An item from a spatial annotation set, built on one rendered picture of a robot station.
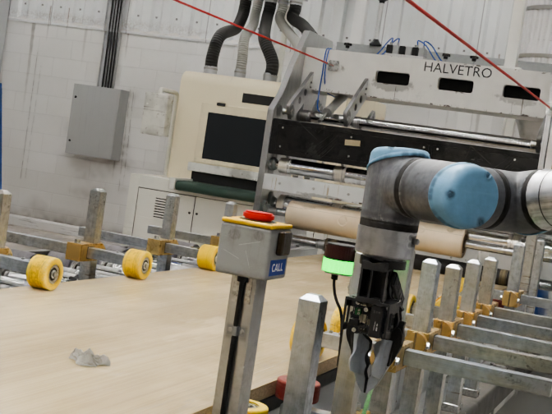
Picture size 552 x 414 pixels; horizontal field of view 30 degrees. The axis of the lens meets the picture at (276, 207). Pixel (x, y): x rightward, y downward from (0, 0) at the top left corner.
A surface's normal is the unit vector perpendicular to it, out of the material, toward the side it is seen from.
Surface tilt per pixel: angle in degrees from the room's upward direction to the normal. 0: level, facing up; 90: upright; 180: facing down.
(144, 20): 90
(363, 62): 90
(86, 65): 90
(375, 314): 90
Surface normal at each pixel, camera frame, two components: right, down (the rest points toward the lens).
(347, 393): -0.37, 0.00
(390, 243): 0.05, 0.06
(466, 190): 0.46, 0.11
